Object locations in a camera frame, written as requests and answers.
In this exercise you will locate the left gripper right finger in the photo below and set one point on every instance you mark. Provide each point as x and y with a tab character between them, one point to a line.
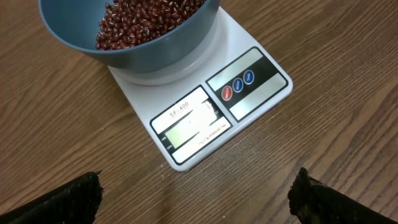
313	202

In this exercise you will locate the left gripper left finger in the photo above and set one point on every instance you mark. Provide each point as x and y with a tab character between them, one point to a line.
75	202

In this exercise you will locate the white digital kitchen scale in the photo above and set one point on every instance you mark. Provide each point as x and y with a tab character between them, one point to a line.
194	106

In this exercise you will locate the teal round bowl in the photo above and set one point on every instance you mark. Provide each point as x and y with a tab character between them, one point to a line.
76	22

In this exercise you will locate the red beans in bowl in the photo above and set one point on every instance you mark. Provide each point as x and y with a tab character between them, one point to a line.
128	23

